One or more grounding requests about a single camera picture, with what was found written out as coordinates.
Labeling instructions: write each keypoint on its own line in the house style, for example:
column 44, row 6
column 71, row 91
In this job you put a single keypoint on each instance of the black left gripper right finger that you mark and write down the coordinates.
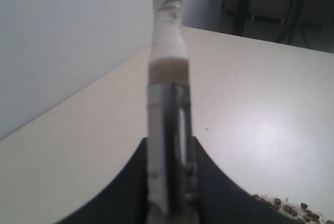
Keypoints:
column 221, row 200

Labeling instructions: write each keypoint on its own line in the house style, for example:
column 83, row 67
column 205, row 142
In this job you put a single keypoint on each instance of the wooden paint brush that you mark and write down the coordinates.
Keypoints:
column 171, row 155

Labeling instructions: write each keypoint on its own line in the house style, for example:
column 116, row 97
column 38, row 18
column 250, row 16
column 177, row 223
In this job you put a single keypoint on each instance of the dark shelving in background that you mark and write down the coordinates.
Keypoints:
column 303, row 23

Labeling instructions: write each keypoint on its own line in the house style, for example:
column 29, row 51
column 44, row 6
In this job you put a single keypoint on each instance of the pile of brown pellets and crumbs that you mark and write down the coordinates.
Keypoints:
column 300, row 212

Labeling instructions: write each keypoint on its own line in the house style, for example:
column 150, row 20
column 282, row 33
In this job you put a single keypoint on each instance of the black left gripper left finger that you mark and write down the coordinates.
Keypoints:
column 123, row 200

